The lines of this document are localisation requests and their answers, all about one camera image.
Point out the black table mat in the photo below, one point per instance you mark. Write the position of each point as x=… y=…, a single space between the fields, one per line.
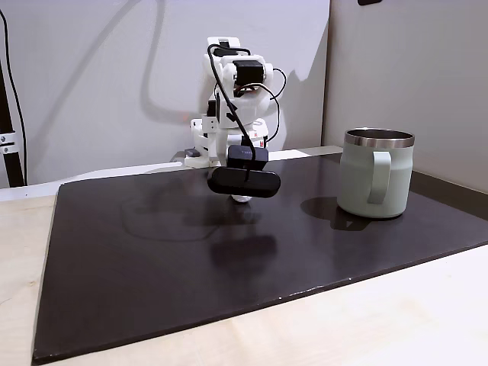
x=190 y=267

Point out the black stand pole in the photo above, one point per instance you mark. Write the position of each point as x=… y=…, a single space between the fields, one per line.
x=7 y=114

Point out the black wall fixture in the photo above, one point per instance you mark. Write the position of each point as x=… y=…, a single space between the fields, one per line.
x=369 y=2

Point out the grey table clamp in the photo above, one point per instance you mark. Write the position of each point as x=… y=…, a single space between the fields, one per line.
x=191 y=153

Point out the pale green steel mug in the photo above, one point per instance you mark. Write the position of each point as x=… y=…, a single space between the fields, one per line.
x=371 y=183

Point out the black oval camera box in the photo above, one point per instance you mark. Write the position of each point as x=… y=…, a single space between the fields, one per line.
x=244 y=181

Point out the silver pole bracket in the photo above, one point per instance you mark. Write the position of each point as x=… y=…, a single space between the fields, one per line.
x=7 y=143

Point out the white gauze roll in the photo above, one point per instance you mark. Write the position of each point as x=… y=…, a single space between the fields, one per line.
x=242 y=198

